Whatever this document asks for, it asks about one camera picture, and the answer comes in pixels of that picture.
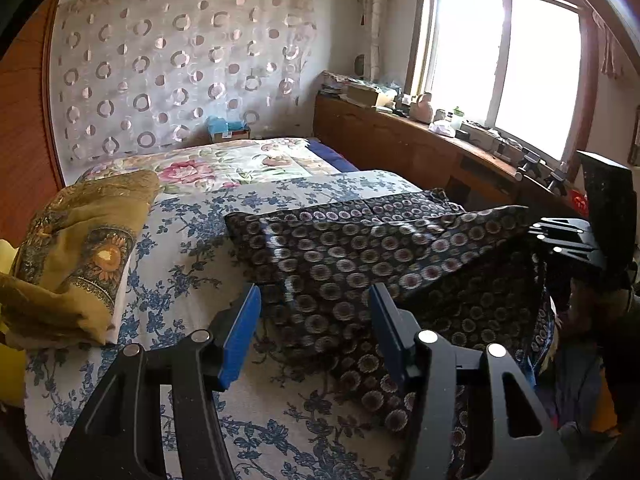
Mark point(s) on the blue bed sheet edge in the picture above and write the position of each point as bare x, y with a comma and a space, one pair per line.
336, 160

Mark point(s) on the floral pink quilt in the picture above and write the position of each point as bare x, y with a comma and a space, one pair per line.
211, 167

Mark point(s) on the blue floral white sheet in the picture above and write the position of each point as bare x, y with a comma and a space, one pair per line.
277, 422

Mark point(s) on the circle patterned sheer curtain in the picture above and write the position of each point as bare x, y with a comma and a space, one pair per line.
133, 77

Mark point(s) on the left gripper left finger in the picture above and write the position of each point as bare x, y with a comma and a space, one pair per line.
118, 434

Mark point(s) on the blue tissue box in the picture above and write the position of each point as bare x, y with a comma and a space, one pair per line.
223, 130

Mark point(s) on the window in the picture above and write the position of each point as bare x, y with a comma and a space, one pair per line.
527, 69

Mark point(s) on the navy patterned silk garment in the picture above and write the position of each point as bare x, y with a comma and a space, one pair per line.
471, 276

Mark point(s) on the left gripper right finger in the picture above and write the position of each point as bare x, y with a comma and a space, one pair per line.
474, 415

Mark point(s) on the cardboard box on cabinet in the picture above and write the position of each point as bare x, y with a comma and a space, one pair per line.
366, 96

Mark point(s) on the olive gold folded cloth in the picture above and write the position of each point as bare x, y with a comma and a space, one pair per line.
63, 283

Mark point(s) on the wooden wardrobe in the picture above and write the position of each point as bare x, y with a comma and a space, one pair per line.
30, 172

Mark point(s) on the wooden window cabinet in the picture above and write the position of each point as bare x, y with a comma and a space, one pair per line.
470, 176

